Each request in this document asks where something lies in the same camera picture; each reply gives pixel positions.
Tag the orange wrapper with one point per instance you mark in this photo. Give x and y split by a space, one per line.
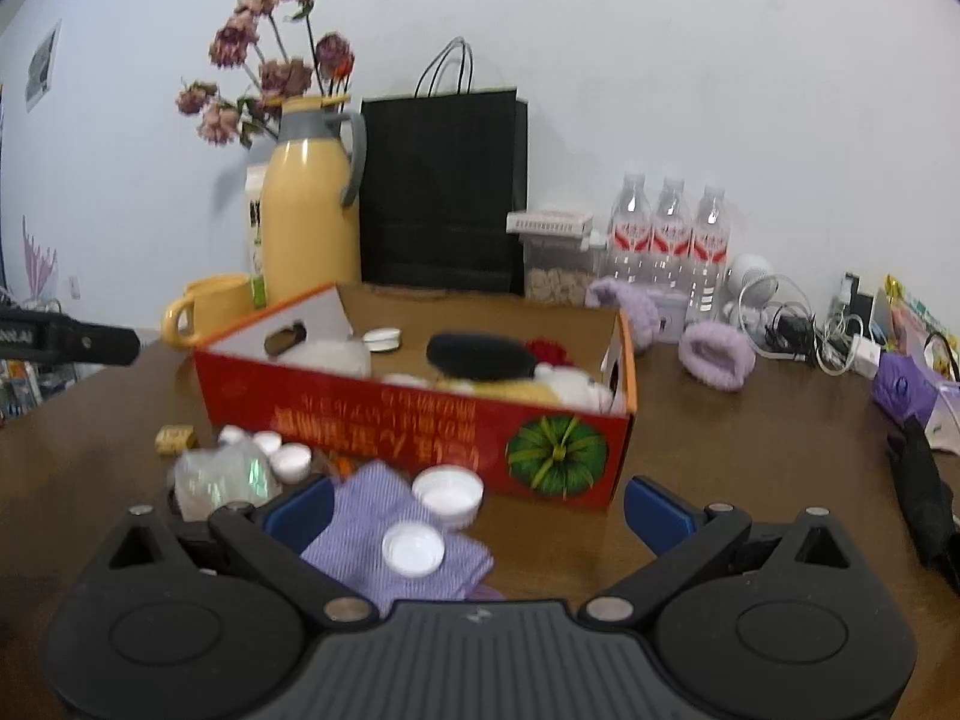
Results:
334 463

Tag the colourful snack packets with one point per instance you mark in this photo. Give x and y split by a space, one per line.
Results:
911 315

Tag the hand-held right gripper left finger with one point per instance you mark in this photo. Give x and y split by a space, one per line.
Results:
300 514

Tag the purple plastic bag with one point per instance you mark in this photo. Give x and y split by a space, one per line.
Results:
904 386

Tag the wall poster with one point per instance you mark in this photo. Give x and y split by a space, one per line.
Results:
43 64

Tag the yellow white plush sheep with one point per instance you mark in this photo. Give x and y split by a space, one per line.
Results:
525 391

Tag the yellow mug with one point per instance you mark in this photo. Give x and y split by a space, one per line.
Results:
217 307

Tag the purple feather decoration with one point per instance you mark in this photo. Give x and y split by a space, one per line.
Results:
41 266

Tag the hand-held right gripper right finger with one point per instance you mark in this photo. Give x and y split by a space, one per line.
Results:
660 514

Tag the small yellow packet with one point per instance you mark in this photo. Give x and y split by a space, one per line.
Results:
176 439

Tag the purple fluffy headband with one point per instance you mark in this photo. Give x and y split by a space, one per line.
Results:
637 307
731 360

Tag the red fabric rose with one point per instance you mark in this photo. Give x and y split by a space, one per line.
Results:
550 351

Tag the white flat box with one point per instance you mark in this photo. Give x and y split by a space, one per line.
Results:
551 221

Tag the yellow thermos jug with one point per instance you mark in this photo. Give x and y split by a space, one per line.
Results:
307 217

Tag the dark blue zip pouch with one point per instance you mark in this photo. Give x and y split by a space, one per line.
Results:
480 356

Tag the black power adapter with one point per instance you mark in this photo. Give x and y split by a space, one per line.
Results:
795 328

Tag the black paper bag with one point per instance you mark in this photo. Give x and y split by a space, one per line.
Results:
442 195

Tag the white milk carton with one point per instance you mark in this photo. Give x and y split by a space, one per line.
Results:
256 232

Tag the purple woven cloth pouch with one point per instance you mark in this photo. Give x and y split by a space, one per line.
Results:
360 532

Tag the white wall outlet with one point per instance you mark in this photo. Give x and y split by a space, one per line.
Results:
74 287

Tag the white charger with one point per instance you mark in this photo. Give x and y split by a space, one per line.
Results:
864 358

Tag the dried rose bouquet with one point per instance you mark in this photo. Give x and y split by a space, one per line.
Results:
285 75

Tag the iridescent plastic bag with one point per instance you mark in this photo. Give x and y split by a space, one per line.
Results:
217 484

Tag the black folded umbrella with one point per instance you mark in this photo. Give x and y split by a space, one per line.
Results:
926 495

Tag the clear nut container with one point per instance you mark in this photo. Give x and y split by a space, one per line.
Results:
559 277

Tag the small pale tin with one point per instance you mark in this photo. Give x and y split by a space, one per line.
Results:
670 319

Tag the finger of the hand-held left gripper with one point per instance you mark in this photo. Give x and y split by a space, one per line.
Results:
97 343

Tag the red cardboard box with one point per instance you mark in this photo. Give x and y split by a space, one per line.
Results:
420 439

